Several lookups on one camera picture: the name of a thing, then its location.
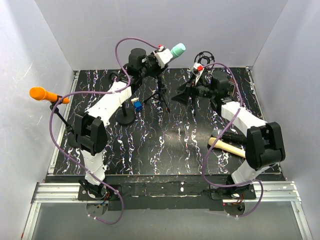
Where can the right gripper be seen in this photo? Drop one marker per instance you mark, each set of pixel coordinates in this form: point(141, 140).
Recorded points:
point(183, 97)

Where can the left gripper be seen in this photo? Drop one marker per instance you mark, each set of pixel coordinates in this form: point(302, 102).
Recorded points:
point(160, 70)

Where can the teal microphone tripod stand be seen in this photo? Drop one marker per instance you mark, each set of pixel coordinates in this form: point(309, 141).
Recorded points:
point(159, 94)

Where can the teal microphone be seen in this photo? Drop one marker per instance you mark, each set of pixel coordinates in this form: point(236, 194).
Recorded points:
point(178, 50)

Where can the shock mount tripod stand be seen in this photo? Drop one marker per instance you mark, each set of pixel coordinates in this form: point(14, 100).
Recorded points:
point(203, 60)

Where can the round base microphone stand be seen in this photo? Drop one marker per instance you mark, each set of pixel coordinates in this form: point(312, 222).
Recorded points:
point(126, 116)

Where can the black silver-grille microphone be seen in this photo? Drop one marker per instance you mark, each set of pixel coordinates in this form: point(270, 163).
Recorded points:
point(230, 136)

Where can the cream microphone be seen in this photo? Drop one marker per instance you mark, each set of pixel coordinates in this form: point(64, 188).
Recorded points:
point(230, 149)

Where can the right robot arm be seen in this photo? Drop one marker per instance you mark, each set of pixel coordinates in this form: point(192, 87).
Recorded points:
point(264, 145)

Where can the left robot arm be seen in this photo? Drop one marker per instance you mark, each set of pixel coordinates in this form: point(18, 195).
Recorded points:
point(89, 131)

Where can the orange microphone stand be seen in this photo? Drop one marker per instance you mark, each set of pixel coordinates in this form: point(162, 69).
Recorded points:
point(68, 127)

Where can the orange microphone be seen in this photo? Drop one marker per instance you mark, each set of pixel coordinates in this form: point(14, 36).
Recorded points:
point(40, 94)

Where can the black marble pattern mat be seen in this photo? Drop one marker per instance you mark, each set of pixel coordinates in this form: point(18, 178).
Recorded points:
point(159, 142)

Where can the blue white small block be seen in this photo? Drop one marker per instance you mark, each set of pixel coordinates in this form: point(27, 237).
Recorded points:
point(137, 104)

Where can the wooden metronome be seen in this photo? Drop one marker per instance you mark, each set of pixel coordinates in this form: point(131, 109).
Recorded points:
point(232, 89)

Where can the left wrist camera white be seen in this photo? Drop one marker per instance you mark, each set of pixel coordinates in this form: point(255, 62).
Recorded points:
point(163, 56)

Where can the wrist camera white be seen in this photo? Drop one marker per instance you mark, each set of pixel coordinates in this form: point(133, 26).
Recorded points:
point(163, 56)
point(196, 73)

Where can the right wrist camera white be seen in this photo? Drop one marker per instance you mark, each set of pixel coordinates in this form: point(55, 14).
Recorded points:
point(196, 73)

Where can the aluminium frame rail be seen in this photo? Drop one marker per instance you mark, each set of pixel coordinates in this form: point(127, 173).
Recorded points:
point(165, 207)

